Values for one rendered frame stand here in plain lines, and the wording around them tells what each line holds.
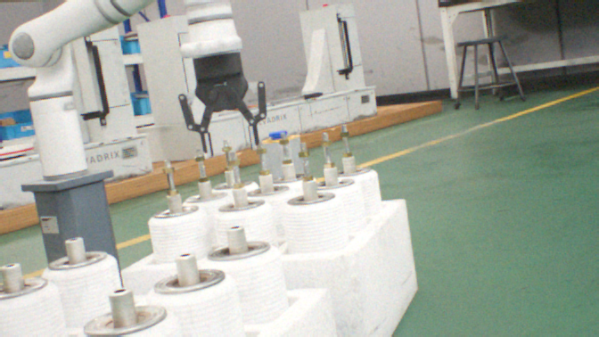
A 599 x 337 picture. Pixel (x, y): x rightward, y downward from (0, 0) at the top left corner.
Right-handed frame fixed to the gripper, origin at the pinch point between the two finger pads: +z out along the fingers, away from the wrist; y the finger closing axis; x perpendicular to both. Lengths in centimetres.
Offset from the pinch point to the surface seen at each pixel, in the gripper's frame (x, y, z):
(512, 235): -53, -56, 35
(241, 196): 1.1, -0.3, 8.2
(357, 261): 12.1, -16.4, 18.7
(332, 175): -6.1, -15.2, 8.1
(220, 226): 3.3, 3.5, 12.1
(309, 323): 35.9, -8.6, 18.9
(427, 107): -409, -99, 30
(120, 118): -241, 69, 0
